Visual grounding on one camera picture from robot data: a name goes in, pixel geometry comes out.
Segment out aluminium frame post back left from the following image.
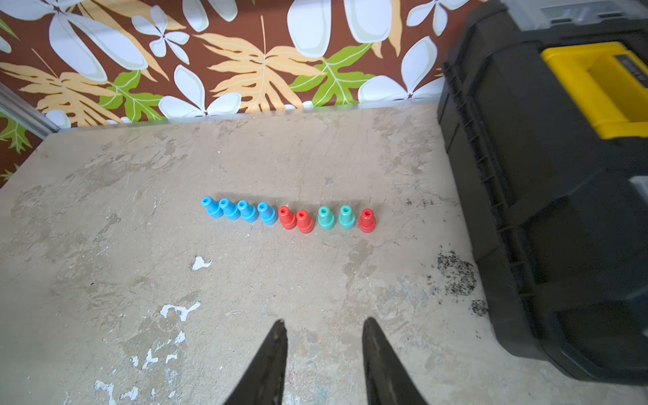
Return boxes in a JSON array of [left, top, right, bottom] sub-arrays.
[[0, 84, 61, 139]]

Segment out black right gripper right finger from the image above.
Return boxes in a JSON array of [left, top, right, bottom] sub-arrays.
[[362, 317, 427, 405]]

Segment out green stamp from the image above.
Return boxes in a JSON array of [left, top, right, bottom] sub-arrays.
[[339, 205, 356, 230], [317, 206, 335, 231]]

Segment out red stamp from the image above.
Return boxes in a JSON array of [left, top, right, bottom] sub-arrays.
[[296, 209, 315, 235], [358, 209, 377, 233], [278, 206, 297, 231]]

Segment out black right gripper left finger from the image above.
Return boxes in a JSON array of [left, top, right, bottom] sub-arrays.
[[224, 319, 288, 405]]

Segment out black toolbox yellow latch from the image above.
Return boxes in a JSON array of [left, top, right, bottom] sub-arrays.
[[437, 1, 647, 386]]

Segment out blue stamp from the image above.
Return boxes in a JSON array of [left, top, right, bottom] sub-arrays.
[[258, 202, 278, 226], [236, 200, 258, 223], [202, 197, 224, 219], [219, 198, 241, 220]]

